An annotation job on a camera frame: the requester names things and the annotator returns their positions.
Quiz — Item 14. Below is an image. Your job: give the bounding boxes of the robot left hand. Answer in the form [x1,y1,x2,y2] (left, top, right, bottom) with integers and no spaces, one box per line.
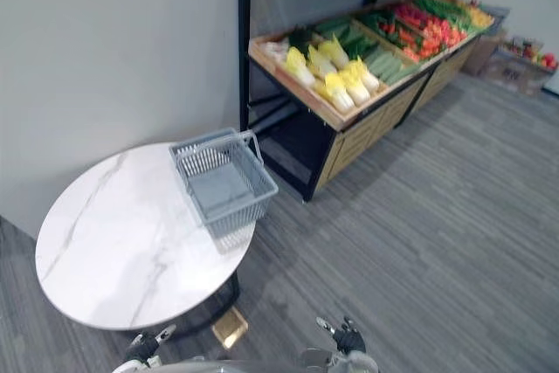
[125,324,177,362]

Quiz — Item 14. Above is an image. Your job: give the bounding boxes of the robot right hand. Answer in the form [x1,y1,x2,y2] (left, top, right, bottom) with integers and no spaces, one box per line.
[314,315,368,356]

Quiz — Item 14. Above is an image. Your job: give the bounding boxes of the grey plastic shopping basket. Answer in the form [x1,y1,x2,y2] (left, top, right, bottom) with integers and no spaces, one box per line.
[169,127,280,238]

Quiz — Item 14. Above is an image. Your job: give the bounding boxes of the wooden vegetable display stand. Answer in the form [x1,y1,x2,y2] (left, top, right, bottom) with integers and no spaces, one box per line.
[234,0,498,204]

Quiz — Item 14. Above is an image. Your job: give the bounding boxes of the brass floor socket plate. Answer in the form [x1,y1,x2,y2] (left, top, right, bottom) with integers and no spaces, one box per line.
[210,306,250,350]

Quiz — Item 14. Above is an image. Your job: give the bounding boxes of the silver robot body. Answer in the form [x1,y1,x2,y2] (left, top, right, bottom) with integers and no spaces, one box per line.
[160,358,303,373]

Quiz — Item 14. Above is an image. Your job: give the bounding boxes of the round white marble table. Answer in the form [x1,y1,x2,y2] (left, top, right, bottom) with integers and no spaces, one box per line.
[34,142,259,342]

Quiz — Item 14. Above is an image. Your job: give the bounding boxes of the napa cabbage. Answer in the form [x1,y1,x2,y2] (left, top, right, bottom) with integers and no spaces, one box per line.
[317,33,351,71]
[337,67,372,106]
[307,44,338,79]
[349,55,381,93]
[285,45,317,87]
[323,73,356,114]

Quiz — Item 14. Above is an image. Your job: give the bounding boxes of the light green gourd pile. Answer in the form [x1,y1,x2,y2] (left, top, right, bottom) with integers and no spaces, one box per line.
[363,46,421,86]

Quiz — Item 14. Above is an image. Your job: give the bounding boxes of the pale garlic pile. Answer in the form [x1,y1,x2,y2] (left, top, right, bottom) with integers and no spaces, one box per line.
[260,39,290,62]

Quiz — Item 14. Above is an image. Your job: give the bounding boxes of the orange carrot pile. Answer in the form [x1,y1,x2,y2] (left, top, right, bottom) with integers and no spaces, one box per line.
[379,18,438,65]

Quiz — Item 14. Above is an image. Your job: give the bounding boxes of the dark green cucumber pile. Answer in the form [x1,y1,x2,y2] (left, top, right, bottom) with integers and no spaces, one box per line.
[315,17,379,60]

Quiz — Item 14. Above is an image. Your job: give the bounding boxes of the dark green broccoli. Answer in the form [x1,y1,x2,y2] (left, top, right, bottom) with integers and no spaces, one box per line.
[287,26,314,49]

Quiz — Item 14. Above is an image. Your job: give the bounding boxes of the brown cardboard box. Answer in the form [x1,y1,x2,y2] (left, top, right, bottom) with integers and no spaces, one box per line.
[462,31,508,78]

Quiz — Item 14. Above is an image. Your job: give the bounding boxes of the green pepper pile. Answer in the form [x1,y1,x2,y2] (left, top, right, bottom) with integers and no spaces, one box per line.
[357,10,397,36]

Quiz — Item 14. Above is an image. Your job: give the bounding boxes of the cardboard box with fruit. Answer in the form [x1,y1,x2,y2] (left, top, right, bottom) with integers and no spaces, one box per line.
[484,36,559,100]

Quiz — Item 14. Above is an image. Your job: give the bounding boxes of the red pepper pile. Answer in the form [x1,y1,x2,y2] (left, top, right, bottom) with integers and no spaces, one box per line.
[392,2,469,49]

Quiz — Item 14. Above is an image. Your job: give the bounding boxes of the green bean pile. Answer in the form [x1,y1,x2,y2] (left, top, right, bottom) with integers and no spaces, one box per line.
[414,0,475,34]

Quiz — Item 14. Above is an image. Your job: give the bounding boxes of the yellow corn pile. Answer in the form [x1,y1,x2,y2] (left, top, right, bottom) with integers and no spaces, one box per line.
[466,4,495,27]

